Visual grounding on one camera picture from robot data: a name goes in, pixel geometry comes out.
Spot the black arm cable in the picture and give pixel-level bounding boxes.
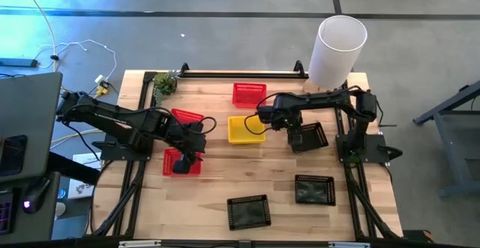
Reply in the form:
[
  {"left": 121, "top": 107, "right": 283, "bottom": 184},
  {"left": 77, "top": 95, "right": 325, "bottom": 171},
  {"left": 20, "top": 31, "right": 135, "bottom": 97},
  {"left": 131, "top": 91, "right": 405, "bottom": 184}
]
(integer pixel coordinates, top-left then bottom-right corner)
[
  {"left": 243, "top": 91, "right": 281, "bottom": 136},
  {"left": 186, "top": 115, "right": 218, "bottom": 135}
]

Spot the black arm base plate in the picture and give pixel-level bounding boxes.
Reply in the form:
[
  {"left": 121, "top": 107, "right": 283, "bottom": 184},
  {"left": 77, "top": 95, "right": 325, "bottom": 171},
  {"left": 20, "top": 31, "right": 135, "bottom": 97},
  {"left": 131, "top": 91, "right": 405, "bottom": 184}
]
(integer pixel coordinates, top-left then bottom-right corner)
[
  {"left": 335, "top": 133, "right": 404, "bottom": 165},
  {"left": 91, "top": 133, "right": 155, "bottom": 163}
]

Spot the small green potted plant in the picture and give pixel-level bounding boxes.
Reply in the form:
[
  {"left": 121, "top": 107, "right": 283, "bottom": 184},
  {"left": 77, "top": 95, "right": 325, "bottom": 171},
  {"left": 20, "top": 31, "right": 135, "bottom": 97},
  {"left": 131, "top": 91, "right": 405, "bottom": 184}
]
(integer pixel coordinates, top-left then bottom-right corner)
[{"left": 152, "top": 70, "right": 180, "bottom": 109}]

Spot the black computer mouse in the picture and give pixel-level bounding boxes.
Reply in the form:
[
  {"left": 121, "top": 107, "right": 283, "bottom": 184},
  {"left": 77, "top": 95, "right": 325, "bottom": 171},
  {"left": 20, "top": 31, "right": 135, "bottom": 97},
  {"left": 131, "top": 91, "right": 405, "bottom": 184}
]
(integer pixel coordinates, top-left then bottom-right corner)
[{"left": 21, "top": 178, "right": 52, "bottom": 214}]

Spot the white metal bracket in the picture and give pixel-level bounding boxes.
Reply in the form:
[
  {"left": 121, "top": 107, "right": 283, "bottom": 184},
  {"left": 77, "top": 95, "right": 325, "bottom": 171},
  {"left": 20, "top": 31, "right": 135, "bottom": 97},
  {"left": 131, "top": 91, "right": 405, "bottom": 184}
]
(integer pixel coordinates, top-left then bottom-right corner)
[
  {"left": 118, "top": 240, "right": 163, "bottom": 248},
  {"left": 328, "top": 241, "right": 372, "bottom": 248}
]

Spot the grey keyboard tray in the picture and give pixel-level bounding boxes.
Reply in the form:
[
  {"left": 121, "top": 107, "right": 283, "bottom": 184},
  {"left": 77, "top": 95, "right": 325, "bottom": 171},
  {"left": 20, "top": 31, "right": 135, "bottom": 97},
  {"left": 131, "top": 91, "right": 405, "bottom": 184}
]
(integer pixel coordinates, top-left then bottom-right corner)
[{"left": 0, "top": 171, "right": 61, "bottom": 244}]

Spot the yellow cable with connector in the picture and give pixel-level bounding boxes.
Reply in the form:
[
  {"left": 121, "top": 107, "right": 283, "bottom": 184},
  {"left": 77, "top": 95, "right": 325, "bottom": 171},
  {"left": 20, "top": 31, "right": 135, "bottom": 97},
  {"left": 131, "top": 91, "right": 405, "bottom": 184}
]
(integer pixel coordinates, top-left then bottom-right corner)
[{"left": 89, "top": 84, "right": 110, "bottom": 99}]

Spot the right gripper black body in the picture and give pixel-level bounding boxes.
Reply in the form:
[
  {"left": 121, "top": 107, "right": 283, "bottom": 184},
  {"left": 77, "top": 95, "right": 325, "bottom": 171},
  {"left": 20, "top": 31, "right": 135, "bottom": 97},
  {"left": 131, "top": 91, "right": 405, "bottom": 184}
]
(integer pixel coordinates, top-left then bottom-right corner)
[{"left": 278, "top": 110, "right": 305, "bottom": 134}]

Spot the backlit computer keyboard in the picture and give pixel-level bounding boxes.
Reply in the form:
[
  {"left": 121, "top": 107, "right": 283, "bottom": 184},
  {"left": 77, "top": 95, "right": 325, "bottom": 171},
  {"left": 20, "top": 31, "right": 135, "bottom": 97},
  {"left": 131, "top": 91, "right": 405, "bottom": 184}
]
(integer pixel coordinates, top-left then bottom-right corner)
[{"left": 0, "top": 191, "right": 15, "bottom": 236}]

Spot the black table edge bar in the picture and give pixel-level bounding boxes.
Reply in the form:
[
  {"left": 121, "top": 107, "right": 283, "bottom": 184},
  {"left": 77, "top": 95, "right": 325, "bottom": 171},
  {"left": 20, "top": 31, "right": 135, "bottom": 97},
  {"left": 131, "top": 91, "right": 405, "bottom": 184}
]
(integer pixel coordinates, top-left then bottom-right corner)
[{"left": 0, "top": 236, "right": 480, "bottom": 248}]

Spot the black plastic basket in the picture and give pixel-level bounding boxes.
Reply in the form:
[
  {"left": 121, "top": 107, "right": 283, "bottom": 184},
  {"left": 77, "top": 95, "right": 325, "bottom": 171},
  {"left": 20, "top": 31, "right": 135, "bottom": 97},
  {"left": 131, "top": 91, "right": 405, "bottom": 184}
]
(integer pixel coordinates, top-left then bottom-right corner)
[
  {"left": 290, "top": 121, "right": 330, "bottom": 154},
  {"left": 294, "top": 174, "right": 337, "bottom": 207},
  {"left": 226, "top": 194, "right": 272, "bottom": 232}
]

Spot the dark tablet screen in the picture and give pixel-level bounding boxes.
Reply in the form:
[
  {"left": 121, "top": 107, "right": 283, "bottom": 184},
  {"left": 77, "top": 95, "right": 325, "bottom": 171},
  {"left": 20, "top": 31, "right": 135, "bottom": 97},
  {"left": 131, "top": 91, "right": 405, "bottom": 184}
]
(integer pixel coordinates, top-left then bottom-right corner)
[{"left": 0, "top": 134, "right": 28, "bottom": 177}]

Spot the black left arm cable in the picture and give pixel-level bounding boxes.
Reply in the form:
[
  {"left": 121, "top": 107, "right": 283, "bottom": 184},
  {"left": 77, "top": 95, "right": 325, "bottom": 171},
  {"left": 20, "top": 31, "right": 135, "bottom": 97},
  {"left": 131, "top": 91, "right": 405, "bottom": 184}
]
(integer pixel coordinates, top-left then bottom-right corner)
[{"left": 186, "top": 115, "right": 218, "bottom": 135}]

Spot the thick cream cable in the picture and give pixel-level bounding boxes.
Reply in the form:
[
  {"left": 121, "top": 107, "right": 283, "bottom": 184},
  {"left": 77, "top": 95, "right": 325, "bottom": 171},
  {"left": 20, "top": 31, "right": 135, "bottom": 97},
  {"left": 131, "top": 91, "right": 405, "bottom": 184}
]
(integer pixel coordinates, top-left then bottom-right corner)
[{"left": 16, "top": 0, "right": 59, "bottom": 73}]

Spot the blue-grey metal table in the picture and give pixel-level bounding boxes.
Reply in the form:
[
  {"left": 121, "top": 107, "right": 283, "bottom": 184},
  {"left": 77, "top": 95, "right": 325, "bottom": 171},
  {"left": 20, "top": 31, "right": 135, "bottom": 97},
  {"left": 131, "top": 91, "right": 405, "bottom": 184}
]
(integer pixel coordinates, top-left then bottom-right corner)
[{"left": 412, "top": 79, "right": 480, "bottom": 199}]

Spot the black desk beam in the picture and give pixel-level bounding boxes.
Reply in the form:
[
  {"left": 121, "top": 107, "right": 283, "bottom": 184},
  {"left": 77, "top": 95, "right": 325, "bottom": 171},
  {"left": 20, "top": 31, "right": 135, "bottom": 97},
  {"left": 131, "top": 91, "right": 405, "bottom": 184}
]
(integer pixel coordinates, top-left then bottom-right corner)
[{"left": 48, "top": 152, "right": 101, "bottom": 186}]

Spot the white printed box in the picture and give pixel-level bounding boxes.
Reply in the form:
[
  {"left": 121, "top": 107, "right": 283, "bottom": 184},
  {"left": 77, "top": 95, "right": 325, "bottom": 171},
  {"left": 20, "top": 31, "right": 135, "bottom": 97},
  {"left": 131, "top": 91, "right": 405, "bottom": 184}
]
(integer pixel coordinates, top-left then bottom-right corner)
[{"left": 66, "top": 151, "right": 103, "bottom": 200}]

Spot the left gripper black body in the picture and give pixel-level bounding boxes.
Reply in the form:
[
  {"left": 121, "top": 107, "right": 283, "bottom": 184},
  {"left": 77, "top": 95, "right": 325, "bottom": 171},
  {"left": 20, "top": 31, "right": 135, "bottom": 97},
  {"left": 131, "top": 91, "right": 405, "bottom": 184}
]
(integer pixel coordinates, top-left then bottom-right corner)
[{"left": 169, "top": 121, "right": 209, "bottom": 156}]

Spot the black power strip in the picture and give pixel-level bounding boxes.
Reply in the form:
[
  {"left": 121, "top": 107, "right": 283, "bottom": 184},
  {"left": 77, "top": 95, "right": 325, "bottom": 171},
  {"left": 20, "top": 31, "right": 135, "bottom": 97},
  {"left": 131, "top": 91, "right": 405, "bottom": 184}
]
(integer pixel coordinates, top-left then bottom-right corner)
[{"left": 0, "top": 57, "right": 39, "bottom": 69}]

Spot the red plastic basket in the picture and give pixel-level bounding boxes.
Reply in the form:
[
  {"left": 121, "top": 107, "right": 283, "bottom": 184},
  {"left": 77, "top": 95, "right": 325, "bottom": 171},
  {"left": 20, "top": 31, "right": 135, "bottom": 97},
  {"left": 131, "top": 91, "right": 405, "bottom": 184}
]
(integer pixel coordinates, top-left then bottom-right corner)
[
  {"left": 162, "top": 147, "right": 203, "bottom": 177},
  {"left": 232, "top": 82, "right": 268, "bottom": 109},
  {"left": 171, "top": 108, "right": 206, "bottom": 126}
]

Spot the black horizontal frame rail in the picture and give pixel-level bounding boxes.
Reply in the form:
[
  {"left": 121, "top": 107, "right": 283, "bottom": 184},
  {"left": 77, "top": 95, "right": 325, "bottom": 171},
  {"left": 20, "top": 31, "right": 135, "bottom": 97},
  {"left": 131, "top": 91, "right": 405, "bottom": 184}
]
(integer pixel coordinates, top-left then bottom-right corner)
[{"left": 178, "top": 59, "right": 311, "bottom": 80}]

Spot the white cylindrical table lamp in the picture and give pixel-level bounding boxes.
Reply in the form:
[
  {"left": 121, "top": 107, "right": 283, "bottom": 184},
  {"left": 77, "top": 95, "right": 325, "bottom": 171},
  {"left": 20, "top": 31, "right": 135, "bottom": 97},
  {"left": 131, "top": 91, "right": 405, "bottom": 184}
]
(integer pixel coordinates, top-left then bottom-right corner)
[{"left": 302, "top": 14, "right": 368, "bottom": 94}]

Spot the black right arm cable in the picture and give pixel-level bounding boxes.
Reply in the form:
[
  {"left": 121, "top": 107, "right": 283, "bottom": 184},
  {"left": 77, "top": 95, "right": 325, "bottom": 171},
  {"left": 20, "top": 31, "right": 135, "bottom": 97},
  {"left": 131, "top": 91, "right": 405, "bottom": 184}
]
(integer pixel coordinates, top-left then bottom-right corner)
[{"left": 243, "top": 91, "right": 281, "bottom": 136}]

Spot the thin white cable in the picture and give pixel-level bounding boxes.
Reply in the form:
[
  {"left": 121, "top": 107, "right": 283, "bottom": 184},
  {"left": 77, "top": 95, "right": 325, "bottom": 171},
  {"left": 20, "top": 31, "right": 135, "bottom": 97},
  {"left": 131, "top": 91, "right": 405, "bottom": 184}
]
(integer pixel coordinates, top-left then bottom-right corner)
[{"left": 36, "top": 39, "right": 118, "bottom": 85}]

